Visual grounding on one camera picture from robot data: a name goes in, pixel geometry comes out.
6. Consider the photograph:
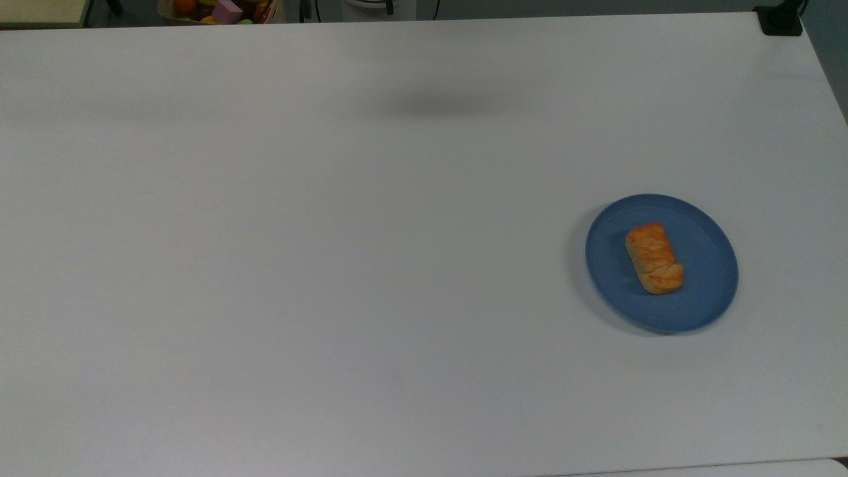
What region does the wooden toy basket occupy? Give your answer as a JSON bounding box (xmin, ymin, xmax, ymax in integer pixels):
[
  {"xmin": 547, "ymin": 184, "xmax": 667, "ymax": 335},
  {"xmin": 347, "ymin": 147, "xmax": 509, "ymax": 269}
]
[{"xmin": 158, "ymin": 0, "xmax": 286, "ymax": 26}]

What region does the beige side table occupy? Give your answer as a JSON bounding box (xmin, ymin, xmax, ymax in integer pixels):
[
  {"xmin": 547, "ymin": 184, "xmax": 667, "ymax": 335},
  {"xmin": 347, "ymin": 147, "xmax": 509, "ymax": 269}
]
[{"xmin": 0, "ymin": 0, "xmax": 91, "ymax": 29}]

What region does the golden brown bread roll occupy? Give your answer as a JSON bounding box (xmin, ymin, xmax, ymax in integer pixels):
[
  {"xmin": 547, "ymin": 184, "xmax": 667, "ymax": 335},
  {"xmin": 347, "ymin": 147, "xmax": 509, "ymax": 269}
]
[{"xmin": 625, "ymin": 223, "xmax": 685, "ymax": 295}]

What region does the black corner clamp mount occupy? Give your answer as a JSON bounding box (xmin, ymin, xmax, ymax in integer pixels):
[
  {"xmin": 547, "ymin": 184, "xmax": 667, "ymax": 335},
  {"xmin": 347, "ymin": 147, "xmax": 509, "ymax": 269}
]
[{"xmin": 754, "ymin": 0, "xmax": 810, "ymax": 37}]

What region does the blue round plate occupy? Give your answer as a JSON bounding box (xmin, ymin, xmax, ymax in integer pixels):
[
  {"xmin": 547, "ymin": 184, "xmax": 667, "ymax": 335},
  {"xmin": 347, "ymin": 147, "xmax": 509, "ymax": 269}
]
[{"xmin": 584, "ymin": 193, "xmax": 739, "ymax": 335}]

